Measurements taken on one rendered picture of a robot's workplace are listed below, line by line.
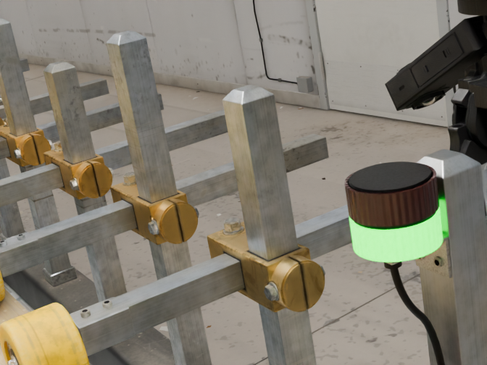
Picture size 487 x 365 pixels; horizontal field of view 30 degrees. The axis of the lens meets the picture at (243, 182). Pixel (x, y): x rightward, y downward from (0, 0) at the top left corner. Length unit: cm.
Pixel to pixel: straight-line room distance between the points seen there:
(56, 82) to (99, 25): 572
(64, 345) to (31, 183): 54
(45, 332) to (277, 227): 23
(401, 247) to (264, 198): 27
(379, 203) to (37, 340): 35
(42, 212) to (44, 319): 75
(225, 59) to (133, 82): 465
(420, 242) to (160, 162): 52
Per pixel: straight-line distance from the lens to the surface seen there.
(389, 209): 58
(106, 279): 135
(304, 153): 121
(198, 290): 87
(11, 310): 105
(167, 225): 105
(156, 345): 132
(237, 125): 82
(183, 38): 600
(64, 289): 158
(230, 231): 93
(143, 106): 104
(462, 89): 67
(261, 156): 82
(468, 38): 67
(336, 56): 486
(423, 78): 71
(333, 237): 95
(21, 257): 106
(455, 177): 62
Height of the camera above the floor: 132
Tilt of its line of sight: 19 degrees down
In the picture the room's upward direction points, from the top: 10 degrees counter-clockwise
